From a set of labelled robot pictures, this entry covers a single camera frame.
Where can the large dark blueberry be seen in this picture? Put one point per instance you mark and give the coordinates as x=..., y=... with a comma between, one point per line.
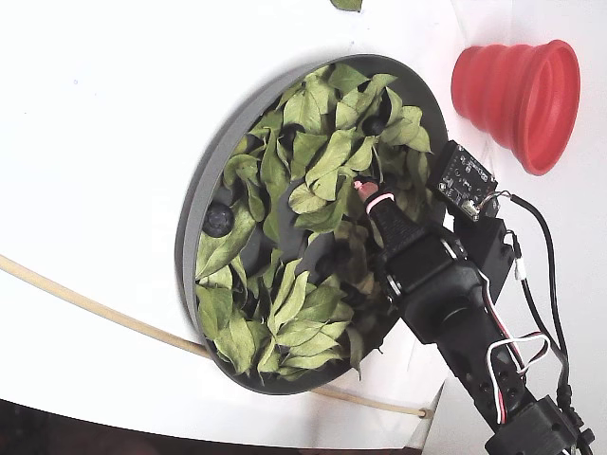
x=218, y=219

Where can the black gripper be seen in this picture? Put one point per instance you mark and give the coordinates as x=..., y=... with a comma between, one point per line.
x=412, y=258

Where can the dark grey round bowl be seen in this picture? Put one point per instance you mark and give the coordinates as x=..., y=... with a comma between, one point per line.
x=189, y=227

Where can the red collapsible silicone cup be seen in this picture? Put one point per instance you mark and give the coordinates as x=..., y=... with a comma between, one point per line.
x=517, y=104

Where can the single loose green leaf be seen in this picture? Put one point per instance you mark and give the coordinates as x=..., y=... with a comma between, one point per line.
x=348, y=4

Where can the long thin wooden stick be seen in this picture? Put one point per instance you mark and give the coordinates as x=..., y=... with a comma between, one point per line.
x=118, y=320

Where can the pile of green leaves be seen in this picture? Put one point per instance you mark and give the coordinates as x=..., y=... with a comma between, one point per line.
x=308, y=156

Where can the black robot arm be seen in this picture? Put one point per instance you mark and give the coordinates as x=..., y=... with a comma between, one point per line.
x=455, y=308

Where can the black camera circuit board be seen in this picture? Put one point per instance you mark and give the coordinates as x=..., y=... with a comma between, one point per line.
x=467, y=180

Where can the small dark blueberry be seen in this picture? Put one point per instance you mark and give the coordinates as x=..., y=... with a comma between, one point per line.
x=374, y=125

